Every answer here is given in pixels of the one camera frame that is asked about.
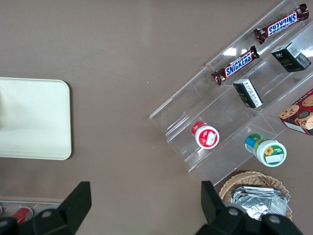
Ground red drink bottle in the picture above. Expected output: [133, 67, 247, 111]
[12, 207, 34, 225]

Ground large black carton box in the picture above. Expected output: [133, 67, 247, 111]
[270, 41, 313, 73]

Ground green sunflower snack jar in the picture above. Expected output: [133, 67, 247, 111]
[244, 133, 288, 167]

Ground clear acrylic stepped display stand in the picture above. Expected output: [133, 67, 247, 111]
[149, 62, 287, 187]
[206, 0, 313, 138]

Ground light wicker basket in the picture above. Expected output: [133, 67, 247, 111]
[219, 170, 293, 222]

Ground silver foil wrapped pack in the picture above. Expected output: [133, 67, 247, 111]
[229, 185, 276, 203]
[241, 194, 291, 221]

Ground clear acrylic bottle rack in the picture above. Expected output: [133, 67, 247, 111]
[0, 200, 63, 222]

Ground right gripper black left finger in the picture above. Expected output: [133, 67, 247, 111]
[32, 181, 92, 235]

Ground red chocolate chip cookie box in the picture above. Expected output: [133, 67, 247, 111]
[279, 88, 313, 136]

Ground Snickers chocolate bar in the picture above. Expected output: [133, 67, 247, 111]
[211, 46, 260, 86]
[253, 3, 310, 45]

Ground small black carton box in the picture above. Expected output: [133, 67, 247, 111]
[232, 78, 264, 109]

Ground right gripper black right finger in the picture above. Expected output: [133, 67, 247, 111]
[195, 180, 246, 235]

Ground red lidded snack jar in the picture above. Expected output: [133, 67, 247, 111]
[191, 121, 220, 149]

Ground cream rectangular plastic tray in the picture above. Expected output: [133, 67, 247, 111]
[0, 77, 72, 161]

